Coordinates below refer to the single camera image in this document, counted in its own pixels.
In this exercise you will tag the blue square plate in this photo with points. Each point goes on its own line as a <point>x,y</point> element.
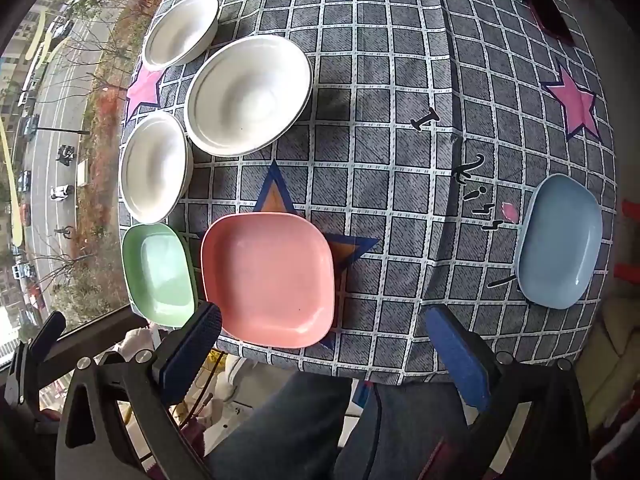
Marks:
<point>557,240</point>

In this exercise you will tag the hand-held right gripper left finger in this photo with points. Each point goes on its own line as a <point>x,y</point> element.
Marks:
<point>192,350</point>

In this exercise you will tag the small white bowl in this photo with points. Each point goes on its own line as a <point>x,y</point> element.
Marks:
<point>180,30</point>
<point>152,170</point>

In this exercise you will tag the person's left leg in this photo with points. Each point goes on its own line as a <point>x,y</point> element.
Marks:
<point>280,425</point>

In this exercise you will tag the large white bowl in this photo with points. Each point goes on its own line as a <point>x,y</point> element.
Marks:
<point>245,95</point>

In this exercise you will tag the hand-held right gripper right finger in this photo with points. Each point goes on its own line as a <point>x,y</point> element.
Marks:
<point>460,360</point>

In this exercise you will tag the green square plate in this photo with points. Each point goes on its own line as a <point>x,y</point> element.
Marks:
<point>160,275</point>

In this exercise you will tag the dark red object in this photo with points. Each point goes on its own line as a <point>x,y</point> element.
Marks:
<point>550,7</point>

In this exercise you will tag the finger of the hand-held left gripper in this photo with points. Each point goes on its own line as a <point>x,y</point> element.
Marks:
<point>47,332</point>

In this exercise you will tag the grey checked star tablecloth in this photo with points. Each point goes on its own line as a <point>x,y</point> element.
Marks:
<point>390,185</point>

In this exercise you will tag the person's right leg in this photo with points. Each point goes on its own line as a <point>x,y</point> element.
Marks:
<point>405,435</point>

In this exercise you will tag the pink square plate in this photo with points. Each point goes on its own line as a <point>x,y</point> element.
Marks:
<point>265,280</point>

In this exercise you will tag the person's leg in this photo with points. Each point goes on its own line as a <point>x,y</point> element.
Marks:
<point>405,435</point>
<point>280,425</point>

